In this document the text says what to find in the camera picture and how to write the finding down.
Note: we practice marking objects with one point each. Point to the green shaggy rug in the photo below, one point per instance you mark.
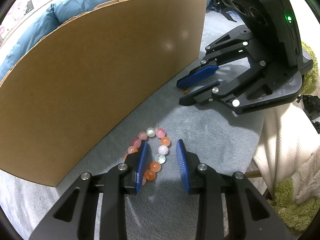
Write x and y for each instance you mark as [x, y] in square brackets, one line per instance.
[296, 186]

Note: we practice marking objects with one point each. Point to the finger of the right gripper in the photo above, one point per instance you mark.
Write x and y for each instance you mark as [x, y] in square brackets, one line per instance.
[200, 93]
[196, 75]

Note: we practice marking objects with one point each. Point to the small gold charm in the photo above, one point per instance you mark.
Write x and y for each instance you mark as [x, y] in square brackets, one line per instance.
[184, 91]

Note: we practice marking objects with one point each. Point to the cream ribbed trousers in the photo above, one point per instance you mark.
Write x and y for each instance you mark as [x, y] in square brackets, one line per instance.
[288, 139]

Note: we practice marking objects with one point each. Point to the black clothes pile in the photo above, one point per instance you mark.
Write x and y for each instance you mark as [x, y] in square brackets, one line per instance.
[219, 6]

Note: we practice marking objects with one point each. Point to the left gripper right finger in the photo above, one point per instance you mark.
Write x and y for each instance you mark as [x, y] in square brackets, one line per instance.
[230, 207]

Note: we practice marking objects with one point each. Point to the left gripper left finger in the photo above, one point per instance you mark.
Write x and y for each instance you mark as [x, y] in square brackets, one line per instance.
[73, 216]

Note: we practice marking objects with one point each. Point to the brown cardboard box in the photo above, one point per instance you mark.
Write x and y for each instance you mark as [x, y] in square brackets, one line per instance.
[78, 82]

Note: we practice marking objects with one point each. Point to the grey fleece bed blanket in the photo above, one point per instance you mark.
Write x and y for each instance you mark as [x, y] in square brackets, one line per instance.
[162, 209]

